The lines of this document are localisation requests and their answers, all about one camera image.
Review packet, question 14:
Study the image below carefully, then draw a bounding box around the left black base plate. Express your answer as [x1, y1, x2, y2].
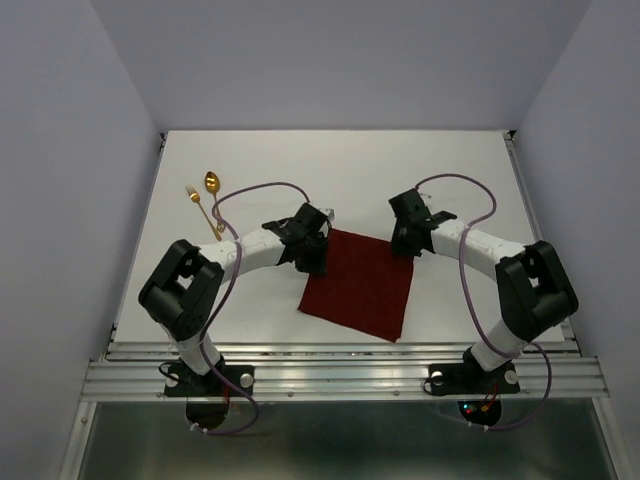
[158, 361, 255, 398]

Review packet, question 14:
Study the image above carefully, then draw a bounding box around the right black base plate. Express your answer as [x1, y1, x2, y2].
[422, 362, 520, 397]

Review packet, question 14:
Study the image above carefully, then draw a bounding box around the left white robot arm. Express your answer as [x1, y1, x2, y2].
[138, 203, 334, 398]

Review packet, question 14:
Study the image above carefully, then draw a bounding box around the gold spoon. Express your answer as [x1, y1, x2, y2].
[204, 171, 226, 233]

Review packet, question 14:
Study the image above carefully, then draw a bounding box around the right aluminium table edge rail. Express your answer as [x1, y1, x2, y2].
[503, 130, 582, 355]

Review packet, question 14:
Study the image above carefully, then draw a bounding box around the aluminium mounting rail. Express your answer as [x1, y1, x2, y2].
[81, 341, 609, 403]

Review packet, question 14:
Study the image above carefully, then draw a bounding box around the gold fork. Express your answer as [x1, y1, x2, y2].
[185, 184, 222, 241]

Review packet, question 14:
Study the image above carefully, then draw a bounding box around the dark red cloth napkin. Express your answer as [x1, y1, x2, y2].
[298, 229, 414, 342]

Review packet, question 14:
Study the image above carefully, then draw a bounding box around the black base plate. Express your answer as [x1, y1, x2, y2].
[158, 361, 255, 398]
[422, 362, 520, 397]

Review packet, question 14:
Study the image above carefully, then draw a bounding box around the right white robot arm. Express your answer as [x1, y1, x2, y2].
[389, 188, 579, 391]

